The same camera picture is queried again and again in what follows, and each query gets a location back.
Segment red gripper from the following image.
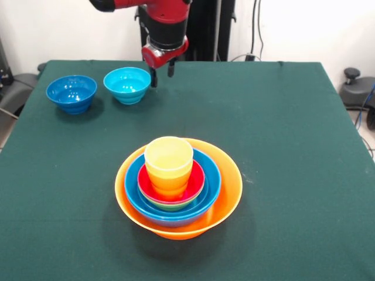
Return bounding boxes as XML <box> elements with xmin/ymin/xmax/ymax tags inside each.
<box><xmin>141</xmin><ymin>36</ymin><xmax>190</xmax><ymax>88</ymax></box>

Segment small light blue bowl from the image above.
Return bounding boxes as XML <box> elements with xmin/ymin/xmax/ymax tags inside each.
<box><xmin>103</xmin><ymin>67</ymin><xmax>152</xmax><ymax>105</ymax></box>

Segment yellow plastic cup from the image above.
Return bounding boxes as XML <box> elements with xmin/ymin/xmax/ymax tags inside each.
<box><xmin>144</xmin><ymin>136</ymin><xmax>195</xmax><ymax>179</ymax></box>

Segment small red bowl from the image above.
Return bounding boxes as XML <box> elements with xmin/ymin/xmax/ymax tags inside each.
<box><xmin>137</xmin><ymin>159</ymin><xmax>206</xmax><ymax>204</ymax></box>

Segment large blue bowl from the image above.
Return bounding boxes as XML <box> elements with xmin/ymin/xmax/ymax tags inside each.
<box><xmin>131</xmin><ymin>204</ymin><xmax>217</xmax><ymax>229</ymax></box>
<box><xmin>124</xmin><ymin>148</ymin><xmax>223</xmax><ymax>222</ymax></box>

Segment small green bowl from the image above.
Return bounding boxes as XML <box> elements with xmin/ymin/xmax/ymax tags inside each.
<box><xmin>139</xmin><ymin>187</ymin><xmax>204</xmax><ymax>212</ymax></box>

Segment small dark blue bowl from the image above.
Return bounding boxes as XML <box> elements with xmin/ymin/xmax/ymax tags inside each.
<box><xmin>46</xmin><ymin>74</ymin><xmax>98</xmax><ymax>115</ymax></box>

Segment large orange bowl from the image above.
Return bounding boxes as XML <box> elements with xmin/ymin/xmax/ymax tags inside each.
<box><xmin>114</xmin><ymin>137</ymin><xmax>244</xmax><ymax>241</ymax></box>

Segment dark green table cloth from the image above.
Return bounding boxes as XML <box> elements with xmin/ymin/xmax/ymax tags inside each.
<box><xmin>0</xmin><ymin>60</ymin><xmax>375</xmax><ymax>281</ymax></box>

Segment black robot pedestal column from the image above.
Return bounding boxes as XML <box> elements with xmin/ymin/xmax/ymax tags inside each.
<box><xmin>134</xmin><ymin>0</ymin><xmax>237</xmax><ymax>62</ymax></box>

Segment black hanging cable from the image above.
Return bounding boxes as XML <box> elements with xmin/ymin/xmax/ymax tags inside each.
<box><xmin>250</xmin><ymin>0</ymin><xmax>264</xmax><ymax>58</ymax></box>

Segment grey pedestal foot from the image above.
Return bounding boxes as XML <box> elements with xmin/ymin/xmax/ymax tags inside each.
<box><xmin>0</xmin><ymin>73</ymin><xmax>39</xmax><ymax>115</ymax></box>
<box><xmin>339</xmin><ymin>67</ymin><xmax>375</xmax><ymax>108</ymax></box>

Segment blue cable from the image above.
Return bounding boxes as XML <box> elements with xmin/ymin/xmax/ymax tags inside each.
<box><xmin>354</xmin><ymin>84</ymin><xmax>375</xmax><ymax>128</ymax></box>

